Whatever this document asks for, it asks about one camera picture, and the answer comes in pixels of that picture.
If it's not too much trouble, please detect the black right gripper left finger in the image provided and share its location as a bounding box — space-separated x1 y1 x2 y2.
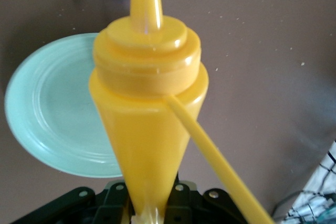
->
10 181 133 224

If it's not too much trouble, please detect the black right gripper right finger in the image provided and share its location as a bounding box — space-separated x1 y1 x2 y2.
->
164 173 254 224

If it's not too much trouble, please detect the yellow squeeze bottle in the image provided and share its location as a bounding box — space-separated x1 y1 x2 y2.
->
88 0 275 224

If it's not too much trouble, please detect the mint green plate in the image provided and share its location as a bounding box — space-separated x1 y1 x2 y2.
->
4 33 124 178

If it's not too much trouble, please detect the white black-grid cloth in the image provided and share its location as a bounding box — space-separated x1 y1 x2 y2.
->
272 140 336 224

